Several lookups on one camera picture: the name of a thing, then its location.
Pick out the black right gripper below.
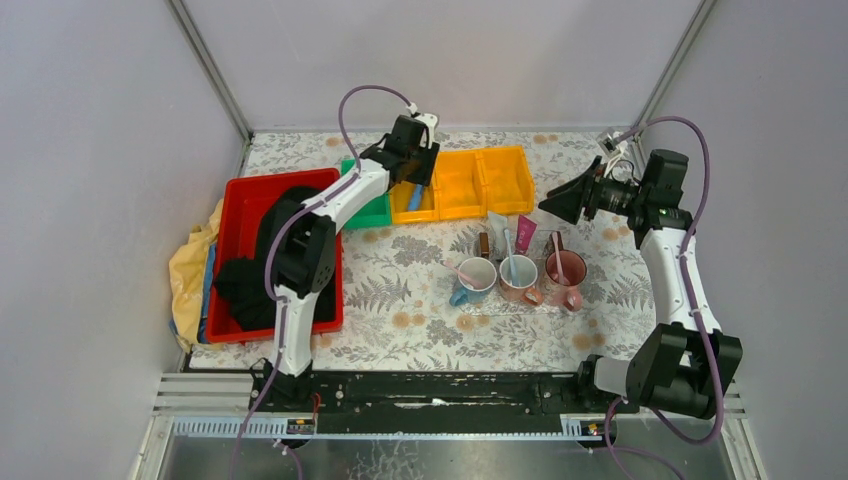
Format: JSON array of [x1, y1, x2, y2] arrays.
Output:
[[538, 156, 647, 226]]

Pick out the pink toothbrush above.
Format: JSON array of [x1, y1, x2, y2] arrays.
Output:
[[551, 231, 570, 287], [442, 261, 480, 289]]

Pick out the blue toothpaste tube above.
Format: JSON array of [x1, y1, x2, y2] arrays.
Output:
[[407, 184, 424, 212]]

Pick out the pink toothpaste tube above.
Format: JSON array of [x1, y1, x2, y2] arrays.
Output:
[[514, 215, 537, 255]]

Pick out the white toothpaste tube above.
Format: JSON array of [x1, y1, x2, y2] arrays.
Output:
[[487, 211, 510, 257]]

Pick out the floral orange-handled mug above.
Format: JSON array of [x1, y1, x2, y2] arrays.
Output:
[[499, 255, 544, 307]]

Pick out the pink pumpkin-face mug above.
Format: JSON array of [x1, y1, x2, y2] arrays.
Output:
[[541, 250, 587, 312]]

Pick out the blue ceramic mug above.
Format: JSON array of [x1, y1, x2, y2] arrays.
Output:
[[449, 257, 498, 307]]

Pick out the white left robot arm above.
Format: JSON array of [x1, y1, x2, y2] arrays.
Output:
[[265, 113, 440, 411]]

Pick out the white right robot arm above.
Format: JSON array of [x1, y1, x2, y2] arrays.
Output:
[[539, 149, 743, 419]]

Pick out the yellow bin with toothpaste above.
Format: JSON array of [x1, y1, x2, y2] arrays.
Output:
[[388, 179, 440, 225]]

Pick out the red plastic tray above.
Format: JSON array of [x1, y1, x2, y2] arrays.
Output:
[[205, 168, 340, 344]]

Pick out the yellow bin with toothbrushes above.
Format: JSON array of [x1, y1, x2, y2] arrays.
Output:
[[434, 150, 487, 221]]

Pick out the yellow bin with mugs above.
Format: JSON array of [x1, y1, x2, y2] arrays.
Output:
[[476, 146, 536, 215]]

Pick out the green plastic bin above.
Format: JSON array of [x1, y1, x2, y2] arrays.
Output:
[[336, 159, 392, 230]]

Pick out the black cloth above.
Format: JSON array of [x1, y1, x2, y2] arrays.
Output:
[[213, 187, 343, 333]]

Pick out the yellow cloth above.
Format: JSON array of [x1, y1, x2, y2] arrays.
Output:
[[168, 199, 224, 353]]

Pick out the blue cloth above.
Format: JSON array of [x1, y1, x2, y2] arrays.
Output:
[[197, 242, 217, 344]]

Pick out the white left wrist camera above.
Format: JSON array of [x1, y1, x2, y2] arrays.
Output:
[[406, 103, 439, 149]]

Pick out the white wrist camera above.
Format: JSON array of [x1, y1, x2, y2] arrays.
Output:
[[596, 127, 635, 178], [406, 103, 439, 149]]

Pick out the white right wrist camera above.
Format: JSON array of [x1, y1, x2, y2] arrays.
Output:
[[596, 127, 635, 178]]

